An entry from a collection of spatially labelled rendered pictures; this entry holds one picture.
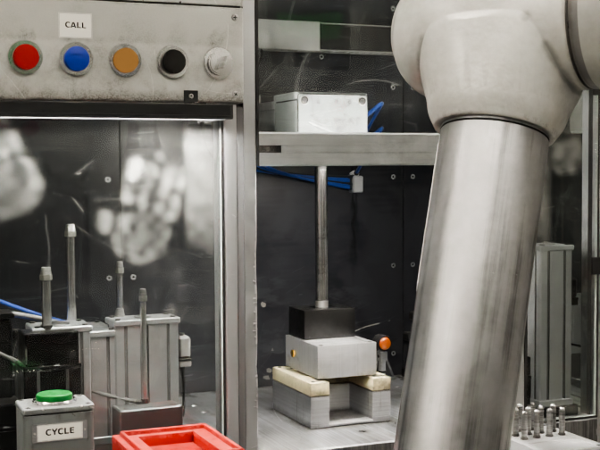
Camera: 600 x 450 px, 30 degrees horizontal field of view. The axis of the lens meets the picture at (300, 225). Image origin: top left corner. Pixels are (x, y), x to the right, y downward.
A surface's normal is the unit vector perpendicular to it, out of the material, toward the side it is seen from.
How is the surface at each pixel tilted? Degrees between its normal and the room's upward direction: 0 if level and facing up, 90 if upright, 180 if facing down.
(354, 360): 90
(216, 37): 90
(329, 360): 90
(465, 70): 78
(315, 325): 90
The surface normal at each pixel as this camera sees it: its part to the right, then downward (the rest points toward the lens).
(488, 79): -0.31, -0.10
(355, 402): -0.92, 0.03
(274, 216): 0.39, 0.04
